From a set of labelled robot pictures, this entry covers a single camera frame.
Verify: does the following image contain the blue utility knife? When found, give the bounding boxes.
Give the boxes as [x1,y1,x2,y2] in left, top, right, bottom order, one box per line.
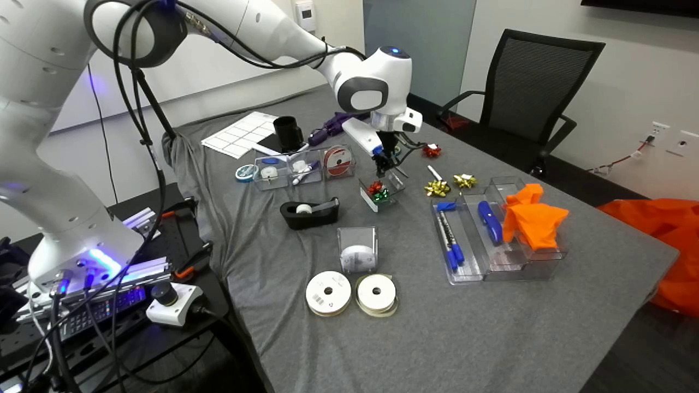
[477,200,503,246]

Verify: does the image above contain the black tape dispenser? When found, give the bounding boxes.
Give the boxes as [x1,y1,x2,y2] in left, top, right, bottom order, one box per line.
[280,197,341,230]

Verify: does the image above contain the emergency stop button box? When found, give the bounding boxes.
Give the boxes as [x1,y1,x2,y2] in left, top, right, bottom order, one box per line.
[145,281,204,328]

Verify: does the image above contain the small clear box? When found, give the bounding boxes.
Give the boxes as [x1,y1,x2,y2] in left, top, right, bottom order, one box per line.
[358,171,408,213]

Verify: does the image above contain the white ribbon spool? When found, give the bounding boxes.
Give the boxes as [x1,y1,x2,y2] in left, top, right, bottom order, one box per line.
[354,273,399,318]
[305,270,352,318]

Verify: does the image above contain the tall clear box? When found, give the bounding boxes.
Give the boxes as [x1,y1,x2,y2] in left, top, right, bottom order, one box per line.
[336,226,379,274]

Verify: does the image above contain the clear tiered organizer tray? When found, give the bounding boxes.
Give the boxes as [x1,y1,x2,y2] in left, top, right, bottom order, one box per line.
[431,176,569,286]

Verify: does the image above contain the white label sheet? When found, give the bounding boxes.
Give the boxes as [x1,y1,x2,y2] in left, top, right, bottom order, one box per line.
[201,111,280,159]

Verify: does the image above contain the black keyboard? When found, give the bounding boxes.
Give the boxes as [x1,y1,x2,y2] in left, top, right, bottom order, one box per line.
[57,286,149,341]

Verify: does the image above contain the black cable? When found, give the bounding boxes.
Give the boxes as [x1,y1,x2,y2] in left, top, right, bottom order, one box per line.
[86,64,119,205]

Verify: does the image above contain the purple fabric bundle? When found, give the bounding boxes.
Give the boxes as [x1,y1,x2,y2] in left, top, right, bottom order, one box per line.
[307,111,372,147]

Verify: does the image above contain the white ribbon roll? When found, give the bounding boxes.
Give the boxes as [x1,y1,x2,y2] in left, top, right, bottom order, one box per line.
[340,245,377,272]

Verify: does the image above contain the black office chair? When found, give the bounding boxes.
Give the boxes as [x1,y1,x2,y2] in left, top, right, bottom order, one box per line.
[436,28,606,176]

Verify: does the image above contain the white wall plate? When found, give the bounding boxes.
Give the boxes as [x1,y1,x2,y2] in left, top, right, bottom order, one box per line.
[679,129,699,158]

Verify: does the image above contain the frosted glass panel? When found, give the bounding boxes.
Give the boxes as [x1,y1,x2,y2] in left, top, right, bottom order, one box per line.
[363,0,477,108]

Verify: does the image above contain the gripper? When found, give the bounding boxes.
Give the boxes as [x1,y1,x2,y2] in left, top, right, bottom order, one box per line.
[373,130,408,178]

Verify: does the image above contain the orange tissue paper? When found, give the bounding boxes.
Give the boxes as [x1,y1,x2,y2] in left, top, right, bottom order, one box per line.
[501,183,570,251]

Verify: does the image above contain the blue pen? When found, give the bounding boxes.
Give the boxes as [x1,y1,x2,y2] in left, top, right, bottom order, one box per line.
[436,215,459,272]

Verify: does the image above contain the red and green bows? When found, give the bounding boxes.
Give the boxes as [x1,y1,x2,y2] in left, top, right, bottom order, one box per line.
[366,181,390,204]

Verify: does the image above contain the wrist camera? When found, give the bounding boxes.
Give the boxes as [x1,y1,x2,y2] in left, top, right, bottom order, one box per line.
[341,117,384,159]

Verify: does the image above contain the grey tablecloth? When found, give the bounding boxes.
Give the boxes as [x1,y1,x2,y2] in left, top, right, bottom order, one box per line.
[162,85,681,393]

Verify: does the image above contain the orange plastic bag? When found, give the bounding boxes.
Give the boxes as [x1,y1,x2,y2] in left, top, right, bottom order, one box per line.
[596,198,699,318]

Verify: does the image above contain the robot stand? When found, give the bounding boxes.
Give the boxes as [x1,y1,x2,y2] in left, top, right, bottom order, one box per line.
[0,183,268,393]

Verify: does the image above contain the black marker blue cap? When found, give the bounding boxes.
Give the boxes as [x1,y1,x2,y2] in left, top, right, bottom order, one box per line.
[439,210,465,266]

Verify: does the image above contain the white thermostat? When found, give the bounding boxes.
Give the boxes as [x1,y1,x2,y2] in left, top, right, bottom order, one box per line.
[294,0,318,33]

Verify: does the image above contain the red cable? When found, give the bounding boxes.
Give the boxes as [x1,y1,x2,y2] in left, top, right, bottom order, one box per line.
[587,138,654,176]

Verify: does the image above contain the black cup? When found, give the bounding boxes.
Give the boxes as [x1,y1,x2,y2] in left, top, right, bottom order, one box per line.
[273,116,304,154]

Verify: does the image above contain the orange clamp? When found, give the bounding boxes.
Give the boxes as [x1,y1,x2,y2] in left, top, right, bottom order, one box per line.
[161,196,199,220]
[174,240,214,280]

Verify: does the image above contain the white marker pen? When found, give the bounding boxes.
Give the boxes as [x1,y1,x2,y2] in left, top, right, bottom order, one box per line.
[292,162,318,186]

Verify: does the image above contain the clear divided organizer box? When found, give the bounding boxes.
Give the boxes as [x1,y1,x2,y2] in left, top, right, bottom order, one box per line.
[253,144,357,191]

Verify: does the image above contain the wall monitor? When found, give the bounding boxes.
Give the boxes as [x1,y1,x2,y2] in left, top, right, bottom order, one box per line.
[580,0,699,19]

